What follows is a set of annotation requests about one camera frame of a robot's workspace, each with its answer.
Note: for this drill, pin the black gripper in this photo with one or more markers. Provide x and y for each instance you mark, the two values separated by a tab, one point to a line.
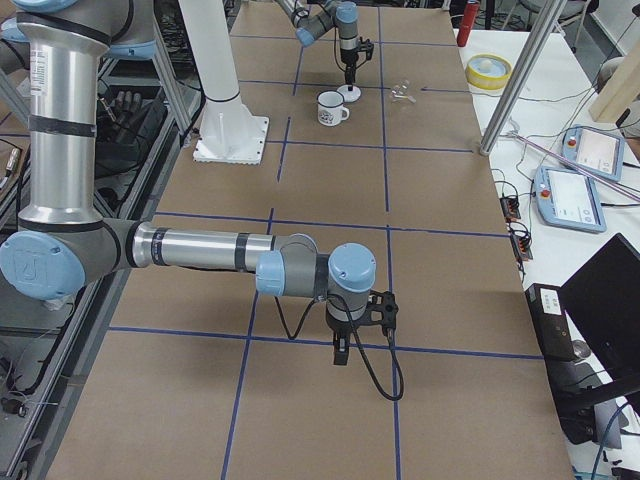
348	58
342	329

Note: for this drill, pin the white ceramic lid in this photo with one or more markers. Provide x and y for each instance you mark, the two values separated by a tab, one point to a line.
350	93

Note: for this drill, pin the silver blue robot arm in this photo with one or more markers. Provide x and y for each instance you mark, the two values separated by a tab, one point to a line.
63	243
342	17

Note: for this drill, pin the white blue-rimmed enamel cup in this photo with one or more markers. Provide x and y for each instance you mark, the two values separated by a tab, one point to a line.
331	109

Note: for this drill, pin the red cylinder bottle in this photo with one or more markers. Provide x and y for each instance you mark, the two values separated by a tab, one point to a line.
467	22

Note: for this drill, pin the yellow tape roll with plate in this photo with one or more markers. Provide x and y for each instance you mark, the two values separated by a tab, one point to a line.
488	71

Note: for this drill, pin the orange black connector board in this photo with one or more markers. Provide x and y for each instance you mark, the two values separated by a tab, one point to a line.
510	206

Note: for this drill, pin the black desktop computer box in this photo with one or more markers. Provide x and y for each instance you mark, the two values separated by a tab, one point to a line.
584	404

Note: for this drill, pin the near blue teach pendant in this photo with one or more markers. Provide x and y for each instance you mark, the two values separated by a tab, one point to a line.
568	199

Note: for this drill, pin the blue teach pendant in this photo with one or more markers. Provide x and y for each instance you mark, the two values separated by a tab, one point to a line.
597	151
568	199

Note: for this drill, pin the far blue teach pendant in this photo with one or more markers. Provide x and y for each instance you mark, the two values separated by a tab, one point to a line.
597	151

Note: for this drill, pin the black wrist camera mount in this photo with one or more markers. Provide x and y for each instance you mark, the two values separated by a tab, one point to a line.
366	47
381	310

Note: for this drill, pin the white pedestal base plate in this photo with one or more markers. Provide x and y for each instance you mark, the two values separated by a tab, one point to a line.
230	133

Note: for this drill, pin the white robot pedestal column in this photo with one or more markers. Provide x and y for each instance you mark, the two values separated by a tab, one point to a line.
208	34

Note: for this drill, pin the aluminium frame post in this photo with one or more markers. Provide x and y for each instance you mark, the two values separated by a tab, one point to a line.
532	49

